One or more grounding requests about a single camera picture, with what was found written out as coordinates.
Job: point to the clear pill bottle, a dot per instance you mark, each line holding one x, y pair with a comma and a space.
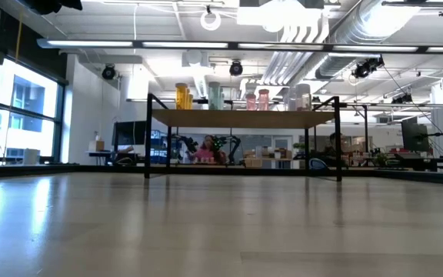
292, 101
303, 97

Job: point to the person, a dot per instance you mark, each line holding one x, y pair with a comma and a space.
333, 145
206, 151

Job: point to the silver ventilation duct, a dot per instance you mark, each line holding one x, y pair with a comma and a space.
360, 31

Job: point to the blue rounded chair back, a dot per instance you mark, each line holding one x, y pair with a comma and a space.
317, 164

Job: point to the small potted plant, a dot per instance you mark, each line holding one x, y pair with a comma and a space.
381, 158

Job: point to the white bin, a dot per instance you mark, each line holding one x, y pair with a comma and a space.
31, 156

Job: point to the long black light bar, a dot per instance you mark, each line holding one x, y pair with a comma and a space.
283, 47

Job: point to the background black robot arm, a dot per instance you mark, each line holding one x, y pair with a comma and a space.
232, 144
185, 143

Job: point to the wooden shelf black metal legs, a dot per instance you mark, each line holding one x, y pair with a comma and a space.
240, 119

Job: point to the black ceiling camera cluster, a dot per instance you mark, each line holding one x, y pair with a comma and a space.
367, 67

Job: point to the cardboard box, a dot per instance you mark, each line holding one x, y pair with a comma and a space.
97, 145

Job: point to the black computer monitor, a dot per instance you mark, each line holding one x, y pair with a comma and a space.
129, 132
415, 136

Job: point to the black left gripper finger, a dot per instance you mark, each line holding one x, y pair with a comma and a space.
56, 4

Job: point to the white ceiling pipe bundle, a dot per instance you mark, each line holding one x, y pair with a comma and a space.
294, 50

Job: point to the round black ceiling speaker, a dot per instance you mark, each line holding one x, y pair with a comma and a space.
236, 68
108, 72

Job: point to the black aluminium table frame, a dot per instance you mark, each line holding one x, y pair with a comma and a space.
90, 168

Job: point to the large window black frame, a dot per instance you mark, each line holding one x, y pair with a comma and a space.
25, 96

